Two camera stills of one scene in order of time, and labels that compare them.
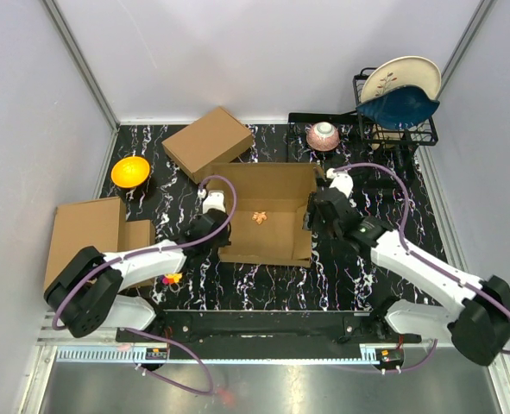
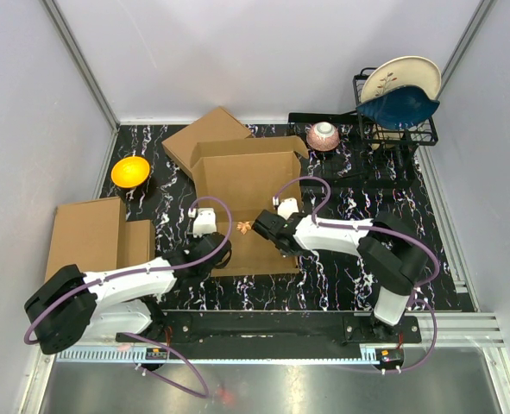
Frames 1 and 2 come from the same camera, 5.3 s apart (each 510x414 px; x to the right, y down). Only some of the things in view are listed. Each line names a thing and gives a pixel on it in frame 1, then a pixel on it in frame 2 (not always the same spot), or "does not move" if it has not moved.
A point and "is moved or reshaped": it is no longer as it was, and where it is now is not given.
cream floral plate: x=400 y=72 does not move
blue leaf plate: x=400 y=107 does not move
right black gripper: x=316 y=225 -> x=292 y=254
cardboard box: x=269 y=221 is moved or reshaped
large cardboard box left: x=99 y=224 does not move
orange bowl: x=129 y=172 does not move
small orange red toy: x=259 y=217 is moved or reshaped
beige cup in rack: x=385 y=138 does not move
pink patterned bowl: x=323 y=136 does not move
